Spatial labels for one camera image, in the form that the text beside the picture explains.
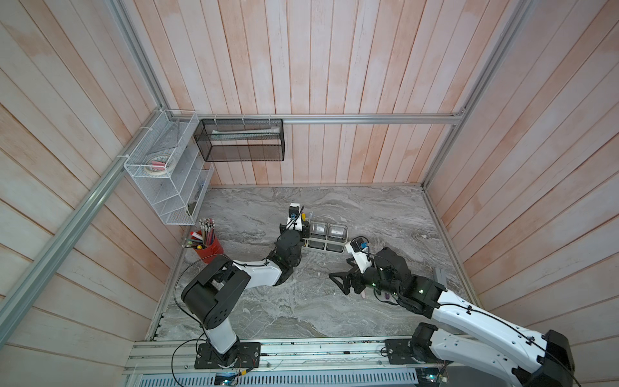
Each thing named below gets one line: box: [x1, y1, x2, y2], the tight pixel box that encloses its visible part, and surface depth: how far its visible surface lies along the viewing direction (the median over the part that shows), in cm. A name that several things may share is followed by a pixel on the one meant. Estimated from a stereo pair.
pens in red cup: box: [182, 217, 216, 250], surface depth 89 cm
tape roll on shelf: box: [145, 153, 175, 176], surface depth 75 cm
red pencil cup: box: [194, 237, 225, 265], surface depth 89 cm
